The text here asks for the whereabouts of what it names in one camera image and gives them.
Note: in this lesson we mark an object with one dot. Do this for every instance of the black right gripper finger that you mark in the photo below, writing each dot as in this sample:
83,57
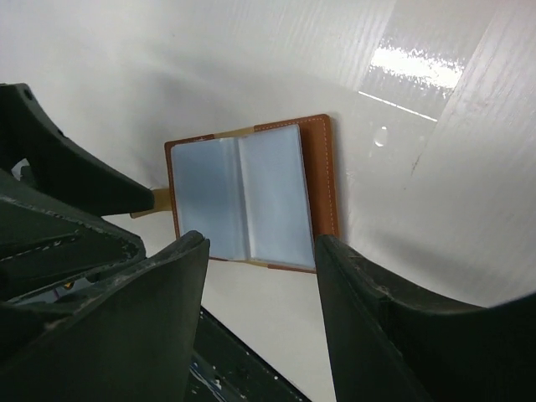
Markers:
389,339

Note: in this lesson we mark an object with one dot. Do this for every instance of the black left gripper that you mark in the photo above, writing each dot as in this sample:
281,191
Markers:
126,338

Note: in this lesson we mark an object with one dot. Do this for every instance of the brown leather card holder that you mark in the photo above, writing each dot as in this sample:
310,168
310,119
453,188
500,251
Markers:
261,194

